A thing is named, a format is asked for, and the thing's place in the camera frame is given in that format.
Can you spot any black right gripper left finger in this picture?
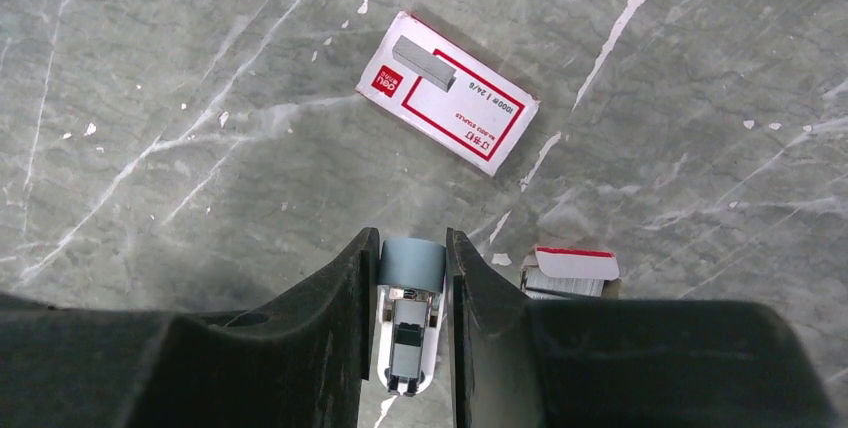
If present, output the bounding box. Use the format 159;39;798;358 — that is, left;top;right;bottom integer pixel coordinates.
1;228;380;427

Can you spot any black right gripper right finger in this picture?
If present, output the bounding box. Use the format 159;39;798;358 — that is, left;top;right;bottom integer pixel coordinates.
445;229;840;427

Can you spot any staple tray with staples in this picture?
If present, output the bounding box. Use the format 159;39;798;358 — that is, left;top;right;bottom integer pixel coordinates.
519;246;622;299

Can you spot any white red staple box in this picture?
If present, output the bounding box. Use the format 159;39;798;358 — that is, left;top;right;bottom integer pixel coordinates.
356;11;540;176

